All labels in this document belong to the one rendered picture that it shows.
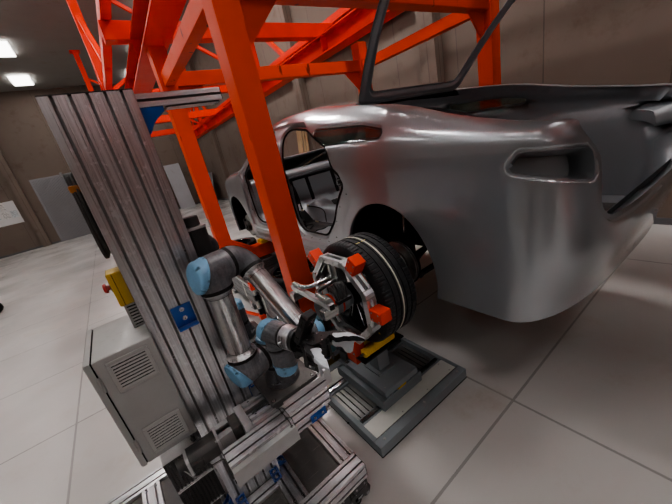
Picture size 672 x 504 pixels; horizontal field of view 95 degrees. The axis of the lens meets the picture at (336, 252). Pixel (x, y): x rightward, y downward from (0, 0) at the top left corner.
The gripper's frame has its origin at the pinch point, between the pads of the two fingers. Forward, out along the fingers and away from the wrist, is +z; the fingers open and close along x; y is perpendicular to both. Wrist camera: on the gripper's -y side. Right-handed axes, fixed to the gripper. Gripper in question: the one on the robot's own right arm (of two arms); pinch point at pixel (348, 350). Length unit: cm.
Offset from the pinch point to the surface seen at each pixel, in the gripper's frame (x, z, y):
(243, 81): -70, -115, -103
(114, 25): -104, -360, -228
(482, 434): -103, 4, 111
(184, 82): -134, -297, -160
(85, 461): 42, -223, 131
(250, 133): -70, -116, -74
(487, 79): -331, -47, -122
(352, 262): -67, -48, 0
